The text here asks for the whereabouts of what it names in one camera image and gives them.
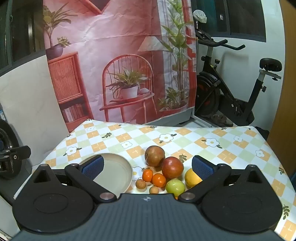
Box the yellow lemon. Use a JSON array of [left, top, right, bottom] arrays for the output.
[[184, 168, 203, 188]]

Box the green jujube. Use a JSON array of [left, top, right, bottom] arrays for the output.
[[166, 179, 186, 194]]

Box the brown sandal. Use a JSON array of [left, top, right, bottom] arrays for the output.
[[211, 115, 234, 127]]

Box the wooden door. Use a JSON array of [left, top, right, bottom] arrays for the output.
[[266, 0, 296, 176]]

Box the pink printed wall backdrop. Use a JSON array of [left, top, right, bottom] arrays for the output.
[[43, 0, 197, 132]]

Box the brown red apple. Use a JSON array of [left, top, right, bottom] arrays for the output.
[[144, 146, 166, 167]]

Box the dark red apple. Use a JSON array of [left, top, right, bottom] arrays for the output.
[[161, 157, 184, 179]]

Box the checked floral tablecloth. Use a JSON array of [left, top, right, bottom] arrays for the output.
[[14, 119, 296, 241]]

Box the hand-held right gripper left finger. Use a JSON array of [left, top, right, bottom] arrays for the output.
[[32, 155, 117, 204]]

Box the black exercise bike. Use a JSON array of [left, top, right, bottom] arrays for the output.
[[193, 21, 283, 127]]

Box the white plastic cover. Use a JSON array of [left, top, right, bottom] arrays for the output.
[[193, 10, 207, 24]]

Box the beige round plate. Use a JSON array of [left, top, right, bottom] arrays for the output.
[[79, 153, 134, 198]]

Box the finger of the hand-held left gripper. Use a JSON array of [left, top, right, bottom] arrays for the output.
[[0, 146, 31, 174]]

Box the dark glass window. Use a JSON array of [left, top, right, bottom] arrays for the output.
[[192, 0, 266, 42], [0, 0, 47, 77]]

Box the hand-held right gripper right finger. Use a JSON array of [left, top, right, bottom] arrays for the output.
[[178, 155, 265, 204]]

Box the grey washing machine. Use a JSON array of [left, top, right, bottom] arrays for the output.
[[0, 102, 26, 181]]

